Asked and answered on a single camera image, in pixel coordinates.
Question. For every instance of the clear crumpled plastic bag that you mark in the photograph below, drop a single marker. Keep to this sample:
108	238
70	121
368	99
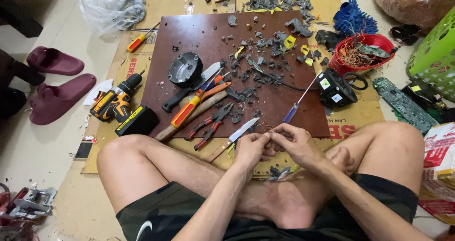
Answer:
112	8

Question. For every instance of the large red yellow screwdriver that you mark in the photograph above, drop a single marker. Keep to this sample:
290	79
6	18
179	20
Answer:
186	111

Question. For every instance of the person's right hand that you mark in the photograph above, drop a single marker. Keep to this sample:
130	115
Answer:
302	146

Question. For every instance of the black plastic shell piece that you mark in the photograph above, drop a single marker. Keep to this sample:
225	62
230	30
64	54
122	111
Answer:
405	33

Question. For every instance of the green plastic basket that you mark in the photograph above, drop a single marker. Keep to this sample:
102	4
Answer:
435	52

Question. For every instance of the person's left leg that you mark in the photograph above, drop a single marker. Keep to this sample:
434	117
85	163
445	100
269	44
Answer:
149	166

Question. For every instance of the brown wooden work board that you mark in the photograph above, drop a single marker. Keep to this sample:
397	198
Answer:
199	38

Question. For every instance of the person's left hand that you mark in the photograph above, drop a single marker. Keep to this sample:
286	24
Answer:
247	152

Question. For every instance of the black device with yellow label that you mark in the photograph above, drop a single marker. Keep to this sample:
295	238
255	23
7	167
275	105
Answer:
430	98

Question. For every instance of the heap of black plastic shards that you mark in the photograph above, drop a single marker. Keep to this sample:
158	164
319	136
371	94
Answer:
280	2

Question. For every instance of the flattened brown cardboard sheet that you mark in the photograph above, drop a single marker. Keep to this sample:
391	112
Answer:
341	121

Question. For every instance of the black plastic casing piece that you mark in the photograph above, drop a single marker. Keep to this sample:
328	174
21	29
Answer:
328	38

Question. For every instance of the long green circuit board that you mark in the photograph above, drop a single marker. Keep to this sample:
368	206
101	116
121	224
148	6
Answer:
403	104

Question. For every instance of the small red yellow screwdriver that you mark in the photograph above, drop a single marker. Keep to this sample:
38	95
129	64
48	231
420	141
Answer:
137	43

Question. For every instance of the white paper scrap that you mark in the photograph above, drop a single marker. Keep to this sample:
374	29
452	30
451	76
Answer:
96	88

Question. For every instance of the scatter of black plastic fragments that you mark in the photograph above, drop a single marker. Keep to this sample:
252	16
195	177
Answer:
265	61

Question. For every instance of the round grey metal motor housing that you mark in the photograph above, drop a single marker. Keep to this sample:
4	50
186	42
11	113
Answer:
185	70

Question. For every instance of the maroon rubber slipper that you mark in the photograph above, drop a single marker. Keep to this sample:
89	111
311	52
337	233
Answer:
58	98
53	61

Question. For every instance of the person's right leg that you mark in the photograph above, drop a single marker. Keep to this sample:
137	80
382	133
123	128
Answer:
387	148

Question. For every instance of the red black pliers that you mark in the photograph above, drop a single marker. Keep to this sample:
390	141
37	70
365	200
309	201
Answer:
213	121

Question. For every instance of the large grey plastic casing piece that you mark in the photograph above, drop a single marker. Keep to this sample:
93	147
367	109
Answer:
298	28

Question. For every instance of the black power adapter box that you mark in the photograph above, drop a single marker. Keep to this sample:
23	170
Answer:
336	89

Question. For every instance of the yellow tape piece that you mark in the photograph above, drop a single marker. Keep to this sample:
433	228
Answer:
309	61
239	51
290	42
305	50

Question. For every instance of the green circuit board piece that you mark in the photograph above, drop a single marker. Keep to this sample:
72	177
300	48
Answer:
373	51

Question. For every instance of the dark furniture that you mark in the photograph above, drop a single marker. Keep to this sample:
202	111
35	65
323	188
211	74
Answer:
17	9

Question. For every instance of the red plastic basin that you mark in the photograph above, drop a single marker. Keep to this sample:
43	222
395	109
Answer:
376	40

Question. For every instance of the red printed woven sack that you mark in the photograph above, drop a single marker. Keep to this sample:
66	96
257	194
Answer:
439	170

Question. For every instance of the heap of metal scrap parts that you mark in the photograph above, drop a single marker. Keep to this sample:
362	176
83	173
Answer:
30	205

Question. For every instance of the blue chenille duster mitt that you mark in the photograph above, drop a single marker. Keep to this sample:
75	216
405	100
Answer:
353	18

